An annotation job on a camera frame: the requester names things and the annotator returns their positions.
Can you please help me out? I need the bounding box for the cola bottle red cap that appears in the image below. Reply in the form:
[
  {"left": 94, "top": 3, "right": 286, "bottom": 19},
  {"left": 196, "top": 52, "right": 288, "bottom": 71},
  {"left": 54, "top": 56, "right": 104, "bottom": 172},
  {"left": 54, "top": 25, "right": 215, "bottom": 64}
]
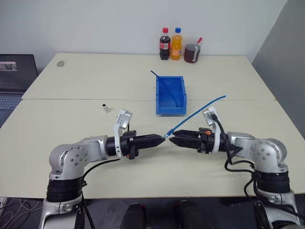
[{"left": 158, "top": 27, "right": 172, "bottom": 61}]

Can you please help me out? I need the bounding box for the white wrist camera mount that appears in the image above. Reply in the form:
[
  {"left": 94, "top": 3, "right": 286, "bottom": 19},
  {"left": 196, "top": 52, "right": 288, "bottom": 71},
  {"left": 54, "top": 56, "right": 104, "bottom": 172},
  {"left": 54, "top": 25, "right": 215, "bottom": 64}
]
[
  {"left": 113, "top": 109, "right": 133, "bottom": 159},
  {"left": 202, "top": 107, "right": 223, "bottom": 153}
]

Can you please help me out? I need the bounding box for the clear jar dark liquid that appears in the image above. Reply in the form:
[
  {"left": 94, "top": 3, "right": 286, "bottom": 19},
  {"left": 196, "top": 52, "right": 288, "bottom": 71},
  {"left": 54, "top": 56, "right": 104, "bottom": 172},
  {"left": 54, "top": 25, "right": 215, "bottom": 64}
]
[{"left": 183, "top": 36, "right": 203, "bottom": 64}]

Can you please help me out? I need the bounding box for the orange soda bottle blue cap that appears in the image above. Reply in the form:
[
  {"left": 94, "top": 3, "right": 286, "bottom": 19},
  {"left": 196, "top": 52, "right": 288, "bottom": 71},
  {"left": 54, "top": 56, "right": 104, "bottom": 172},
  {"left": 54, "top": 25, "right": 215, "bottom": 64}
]
[{"left": 170, "top": 27, "right": 184, "bottom": 61}]

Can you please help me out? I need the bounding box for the blue network cable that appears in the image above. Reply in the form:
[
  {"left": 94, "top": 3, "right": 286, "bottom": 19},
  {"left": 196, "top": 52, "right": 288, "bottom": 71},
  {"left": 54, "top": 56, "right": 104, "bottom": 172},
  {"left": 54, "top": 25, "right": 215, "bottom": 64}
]
[
  {"left": 150, "top": 69, "right": 181, "bottom": 107},
  {"left": 163, "top": 94, "right": 228, "bottom": 139}
]

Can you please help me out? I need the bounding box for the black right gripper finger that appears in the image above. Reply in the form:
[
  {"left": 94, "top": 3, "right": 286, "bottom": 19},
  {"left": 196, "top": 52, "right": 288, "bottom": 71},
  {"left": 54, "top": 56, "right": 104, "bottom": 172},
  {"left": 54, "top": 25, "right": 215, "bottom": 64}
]
[
  {"left": 173, "top": 130, "right": 201, "bottom": 139},
  {"left": 169, "top": 136, "right": 200, "bottom": 150}
]

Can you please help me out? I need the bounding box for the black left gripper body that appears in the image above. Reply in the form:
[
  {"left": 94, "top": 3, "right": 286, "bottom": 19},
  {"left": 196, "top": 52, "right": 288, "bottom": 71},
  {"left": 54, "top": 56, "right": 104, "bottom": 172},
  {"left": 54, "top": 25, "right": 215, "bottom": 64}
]
[{"left": 120, "top": 130, "right": 141, "bottom": 161}]

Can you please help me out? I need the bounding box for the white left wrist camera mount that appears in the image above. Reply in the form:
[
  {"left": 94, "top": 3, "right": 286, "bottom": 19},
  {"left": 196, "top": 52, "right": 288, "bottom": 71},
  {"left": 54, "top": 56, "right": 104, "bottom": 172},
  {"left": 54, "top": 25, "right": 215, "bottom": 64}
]
[{"left": 113, "top": 109, "right": 133, "bottom": 159}]

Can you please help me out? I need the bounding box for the blue plastic bin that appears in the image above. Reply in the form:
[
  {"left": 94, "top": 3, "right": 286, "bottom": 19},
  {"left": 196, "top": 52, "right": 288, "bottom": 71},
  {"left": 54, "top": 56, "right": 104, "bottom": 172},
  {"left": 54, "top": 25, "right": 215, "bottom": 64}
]
[{"left": 155, "top": 75, "right": 188, "bottom": 117}]

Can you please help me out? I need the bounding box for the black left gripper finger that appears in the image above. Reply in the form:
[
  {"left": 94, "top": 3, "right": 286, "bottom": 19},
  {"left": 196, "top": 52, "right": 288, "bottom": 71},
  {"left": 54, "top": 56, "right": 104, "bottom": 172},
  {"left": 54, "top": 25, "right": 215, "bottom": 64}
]
[
  {"left": 137, "top": 138, "right": 166, "bottom": 149},
  {"left": 137, "top": 134, "right": 163, "bottom": 142}
]

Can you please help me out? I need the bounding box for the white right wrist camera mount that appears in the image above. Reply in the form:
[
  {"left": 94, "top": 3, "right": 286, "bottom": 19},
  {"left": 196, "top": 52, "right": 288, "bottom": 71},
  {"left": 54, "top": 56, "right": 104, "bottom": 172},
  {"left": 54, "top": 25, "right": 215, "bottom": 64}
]
[{"left": 202, "top": 107, "right": 223, "bottom": 153}]

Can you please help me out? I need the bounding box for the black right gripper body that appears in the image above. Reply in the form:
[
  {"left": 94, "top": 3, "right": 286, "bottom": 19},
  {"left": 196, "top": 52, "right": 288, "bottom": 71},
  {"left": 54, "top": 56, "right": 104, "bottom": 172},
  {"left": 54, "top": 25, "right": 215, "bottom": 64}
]
[{"left": 197, "top": 127, "right": 215, "bottom": 154}]

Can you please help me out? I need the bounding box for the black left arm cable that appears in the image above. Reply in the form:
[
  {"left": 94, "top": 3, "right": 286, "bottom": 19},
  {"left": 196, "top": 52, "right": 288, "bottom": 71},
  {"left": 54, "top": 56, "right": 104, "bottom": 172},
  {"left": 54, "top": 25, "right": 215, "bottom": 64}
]
[{"left": 75, "top": 158, "right": 122, "bottom": 229}]

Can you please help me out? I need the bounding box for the dark laptop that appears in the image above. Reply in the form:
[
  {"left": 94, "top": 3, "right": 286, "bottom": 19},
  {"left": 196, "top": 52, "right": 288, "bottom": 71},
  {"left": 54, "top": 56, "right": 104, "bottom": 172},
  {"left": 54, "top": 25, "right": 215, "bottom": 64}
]
[{"left": 0, "top": 53, "right": 39, "bottom": 128}]

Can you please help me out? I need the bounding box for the thin white floor cable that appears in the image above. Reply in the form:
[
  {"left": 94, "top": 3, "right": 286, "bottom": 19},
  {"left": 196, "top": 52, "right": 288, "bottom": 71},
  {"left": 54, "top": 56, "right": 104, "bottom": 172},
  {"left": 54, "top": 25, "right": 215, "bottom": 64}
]
[{"left": 0, "top": 197, "right": 43, "bottom": 222}]

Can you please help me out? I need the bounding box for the dark rounded shape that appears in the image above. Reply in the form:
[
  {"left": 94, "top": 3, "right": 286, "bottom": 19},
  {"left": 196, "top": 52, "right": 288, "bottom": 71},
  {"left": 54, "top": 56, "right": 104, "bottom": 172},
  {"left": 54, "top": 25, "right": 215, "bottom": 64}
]
[{"left": 119, "top": 202, "right": 148, "bottom": 229}]

